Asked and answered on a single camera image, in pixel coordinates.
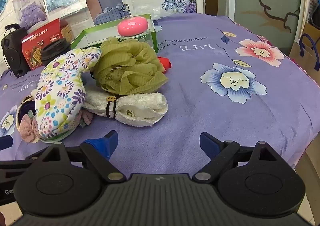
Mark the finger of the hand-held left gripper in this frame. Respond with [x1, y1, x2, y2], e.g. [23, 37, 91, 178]
[0, 136, 13, 151]
[0, 157, 38, 179]

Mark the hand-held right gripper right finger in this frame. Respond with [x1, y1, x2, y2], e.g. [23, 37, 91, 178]
[195, 132, 284, 183]

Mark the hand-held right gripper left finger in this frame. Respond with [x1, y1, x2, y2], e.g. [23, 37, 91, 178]
[37, 130, 125, 183]

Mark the white towel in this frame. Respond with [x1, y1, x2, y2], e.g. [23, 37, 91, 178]
[81, 90, 168, 127]

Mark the floral oven mitt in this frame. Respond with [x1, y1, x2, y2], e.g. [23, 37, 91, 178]
[34, 47, 102, 144]

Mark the green mesh bath loofah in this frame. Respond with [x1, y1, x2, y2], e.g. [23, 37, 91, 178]
[92, 37, 168, 95]

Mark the green cardboard box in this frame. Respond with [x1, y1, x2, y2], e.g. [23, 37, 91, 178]
[71, 13, 159, 54]

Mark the purple floral blanket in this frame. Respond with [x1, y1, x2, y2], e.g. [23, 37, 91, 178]
[0, 13, 320, 174]

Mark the grey pink fabric bow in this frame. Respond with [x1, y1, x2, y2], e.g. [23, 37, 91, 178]
[77, 110, 94, 129]

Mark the pink bow headband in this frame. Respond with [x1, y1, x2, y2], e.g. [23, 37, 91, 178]
[15, 95, 38, 139]

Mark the small red object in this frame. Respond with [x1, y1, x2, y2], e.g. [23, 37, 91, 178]
[157, 57, 173, 74]

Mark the black speaker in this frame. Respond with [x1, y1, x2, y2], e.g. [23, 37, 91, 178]
[1, 24, 32, 78]

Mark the black lidded cup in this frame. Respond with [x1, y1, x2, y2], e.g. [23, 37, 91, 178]
[40, 39, 72, 67]

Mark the red cracker box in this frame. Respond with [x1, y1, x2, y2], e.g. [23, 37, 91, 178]
[21, 18, 70, 71]

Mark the glass bottle with pink lid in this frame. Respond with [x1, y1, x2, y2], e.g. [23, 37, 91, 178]
[117, 16, 152, 43]

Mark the purple bedding poster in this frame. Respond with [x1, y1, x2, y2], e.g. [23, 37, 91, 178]
[12, 0, 48, 32]

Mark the paper bag with blue handles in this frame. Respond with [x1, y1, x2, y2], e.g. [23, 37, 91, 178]
[287, 33, 320, 80]

